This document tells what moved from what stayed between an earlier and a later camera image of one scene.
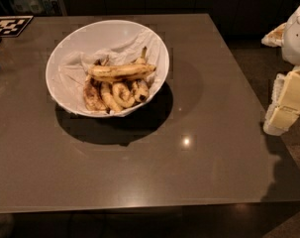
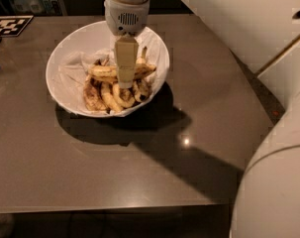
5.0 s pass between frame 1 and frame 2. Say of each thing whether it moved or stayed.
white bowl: stayed
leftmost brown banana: stayed
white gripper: moved
